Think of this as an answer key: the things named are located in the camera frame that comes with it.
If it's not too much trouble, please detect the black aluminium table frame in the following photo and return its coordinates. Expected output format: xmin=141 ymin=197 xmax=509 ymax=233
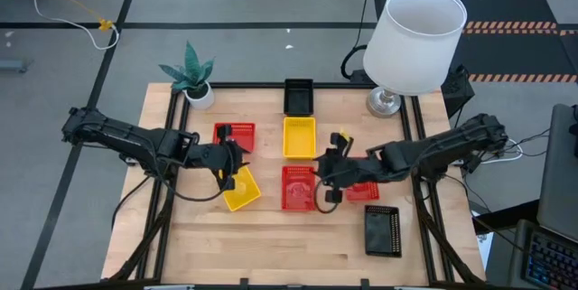
xmin=107 ymin=80 xmax=487 ymax=290

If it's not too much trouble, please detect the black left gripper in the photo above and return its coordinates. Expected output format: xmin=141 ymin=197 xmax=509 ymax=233
xmin=196 ymin=125 xmax=251 ymax=192

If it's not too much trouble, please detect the black hazard-striped floor mat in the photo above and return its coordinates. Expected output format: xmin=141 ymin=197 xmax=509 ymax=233
xmin=372 ymin=0 xmax=578 ymax=84

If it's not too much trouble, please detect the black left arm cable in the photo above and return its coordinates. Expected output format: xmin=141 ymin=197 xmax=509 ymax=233
xmin=153 ymin=143 xmax=236 ymax=203

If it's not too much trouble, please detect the white lamp shade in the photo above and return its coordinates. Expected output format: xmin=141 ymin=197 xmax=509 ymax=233
xmin=362 ymin=0 xmax=469 ymax=98

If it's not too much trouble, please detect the black power adapter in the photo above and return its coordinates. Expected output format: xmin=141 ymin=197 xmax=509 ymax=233
xmin=350 ymin=69 xmax=376 ymax=86

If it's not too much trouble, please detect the silver lamp base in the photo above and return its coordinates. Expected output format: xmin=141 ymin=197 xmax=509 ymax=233
xmin=365 ymin=86 xmax=403 ymax=119

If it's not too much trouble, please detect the black plastic basket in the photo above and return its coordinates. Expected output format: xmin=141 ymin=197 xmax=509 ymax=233
xmin=283 ymin=78 xmax=315 ymax=117
xmin=363 ymin=204 xmax=403 ymax=258

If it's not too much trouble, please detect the grey laptop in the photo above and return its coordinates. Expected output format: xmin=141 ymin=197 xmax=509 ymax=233
xmin=536 ymin=103 xmax=578 ymax=244

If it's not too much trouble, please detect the black box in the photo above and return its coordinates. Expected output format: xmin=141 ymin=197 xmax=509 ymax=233
xmin=441 ymin=64 xmax=476 ymax=119

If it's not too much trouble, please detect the yellow plastic basket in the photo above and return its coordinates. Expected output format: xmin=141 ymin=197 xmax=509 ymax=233
xmin=282 ymin=116 xmax=318 ymax=161
xmin=219 ymin=164 xmax=263 ymax=213

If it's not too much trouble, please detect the white plant pot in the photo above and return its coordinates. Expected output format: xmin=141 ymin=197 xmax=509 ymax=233
xmin=182 ymin=80 xmax=216 ymax=111

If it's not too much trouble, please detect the black backlit keyboard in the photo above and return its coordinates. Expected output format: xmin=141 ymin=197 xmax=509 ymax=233
xmin=521 ymin=229 xmax=578 ymax=290

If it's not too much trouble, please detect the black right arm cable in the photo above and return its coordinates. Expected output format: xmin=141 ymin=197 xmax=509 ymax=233
xmin=313 ymin=176 xmax=344 ymax=215

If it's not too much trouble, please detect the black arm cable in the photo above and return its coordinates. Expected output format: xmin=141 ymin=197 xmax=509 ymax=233
xmin=153 ymin=143 xmax=236 ymax=203
xmin=313 ymin=176 xmax=344 ymax=215

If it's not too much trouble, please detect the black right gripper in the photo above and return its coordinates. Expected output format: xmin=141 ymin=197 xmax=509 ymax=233
xmin=313 ymin=132 xmax=369 ymax=204

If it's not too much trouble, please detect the green snake plant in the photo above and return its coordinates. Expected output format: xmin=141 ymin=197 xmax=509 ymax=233
xmin=158 ymin=40 xmax=216 ymax=92

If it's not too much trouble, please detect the white cable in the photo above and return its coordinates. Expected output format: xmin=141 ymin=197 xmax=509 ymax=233
xmin=478 ymin=138 xmax=525 ymax=165
xmin=18 ymin=0 xmax=121 ymax=51

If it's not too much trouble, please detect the grey bar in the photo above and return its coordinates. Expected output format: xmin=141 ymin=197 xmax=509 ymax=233
xmin=0 ymin=58 xmax=33 ymax=73

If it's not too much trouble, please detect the black floor cable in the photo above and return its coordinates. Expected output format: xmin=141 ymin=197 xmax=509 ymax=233
xmin=340 ymin=0 xmax=376 ymax=82

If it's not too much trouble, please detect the red plastic basket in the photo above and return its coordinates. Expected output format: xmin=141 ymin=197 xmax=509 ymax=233
xmin=280 ymin=164 xmax=317 ymax=212
xmin=344 ymin=180 xmax=381 ymax=202
xmin=212 ymin=122 xmax=256 ymax=154

